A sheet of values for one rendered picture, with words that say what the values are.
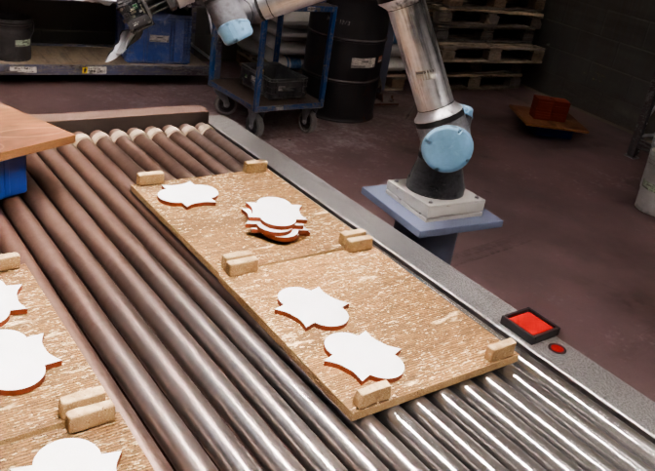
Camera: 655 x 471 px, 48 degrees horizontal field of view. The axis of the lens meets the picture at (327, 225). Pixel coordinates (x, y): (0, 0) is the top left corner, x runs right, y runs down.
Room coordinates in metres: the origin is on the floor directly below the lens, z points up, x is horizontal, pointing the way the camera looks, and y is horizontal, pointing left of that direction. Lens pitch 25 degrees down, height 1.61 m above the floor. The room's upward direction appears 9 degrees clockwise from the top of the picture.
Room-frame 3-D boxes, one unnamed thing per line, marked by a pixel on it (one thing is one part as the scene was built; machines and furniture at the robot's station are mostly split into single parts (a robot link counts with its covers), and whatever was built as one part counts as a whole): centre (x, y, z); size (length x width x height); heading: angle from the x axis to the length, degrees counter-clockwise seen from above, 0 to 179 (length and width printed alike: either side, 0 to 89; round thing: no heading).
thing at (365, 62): (5.44, 0.08, 0.44); 0.59 x 0.59 x 0.88
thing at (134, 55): (5.60, 1.54, 0.32); 0.50 x 0.41 x 0.37; 120
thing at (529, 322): (1.16, -0.39, 0.92); 0.06 x 0.06 x 0.01; 40
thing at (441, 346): (1.10, -0.09, 0.93); 0.41 x 0.35 x 0.02; 39
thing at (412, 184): (1.80, -0.26, 0.96); 0.15 x 0.15 x 0.10
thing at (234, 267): (1.17, 0.14, 0.95); 0.06 x 0.02 x 0.03; 129
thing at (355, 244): (1.33, -0.07, 0.95); 0.06 x 0.02 x 0.03; 129
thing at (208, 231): (1.42, 0.17, 0.93); 0.41 x 0.35 x 0.02; 39
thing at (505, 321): (1.16, -0.39, 0.92); 0.08 x 0.08 x 0.02; 40
